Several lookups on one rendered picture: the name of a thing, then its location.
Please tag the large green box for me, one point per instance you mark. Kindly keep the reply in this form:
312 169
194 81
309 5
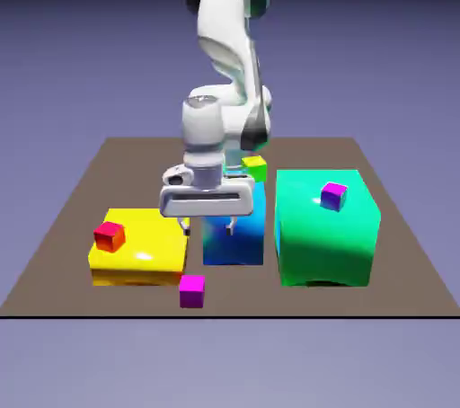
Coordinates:
323 235

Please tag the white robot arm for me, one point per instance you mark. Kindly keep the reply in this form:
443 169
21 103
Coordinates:
222 19

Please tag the small purple cube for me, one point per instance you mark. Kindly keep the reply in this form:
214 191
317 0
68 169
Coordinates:
333 196

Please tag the large blue box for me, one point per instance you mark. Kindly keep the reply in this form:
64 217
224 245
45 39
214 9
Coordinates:
233 239

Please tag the small red cube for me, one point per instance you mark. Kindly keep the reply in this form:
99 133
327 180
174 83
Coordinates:
109 236

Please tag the small magenta cube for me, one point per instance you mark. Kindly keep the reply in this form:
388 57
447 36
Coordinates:
192 291

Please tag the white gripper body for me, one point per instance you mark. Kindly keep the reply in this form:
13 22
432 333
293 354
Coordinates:
206 201

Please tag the large yellow box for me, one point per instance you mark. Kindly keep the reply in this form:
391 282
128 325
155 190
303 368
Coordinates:
143 246

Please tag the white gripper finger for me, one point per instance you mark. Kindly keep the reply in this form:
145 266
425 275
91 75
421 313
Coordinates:
184 225
230 225

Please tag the small lime green cube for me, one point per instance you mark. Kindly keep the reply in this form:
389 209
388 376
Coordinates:
256 168

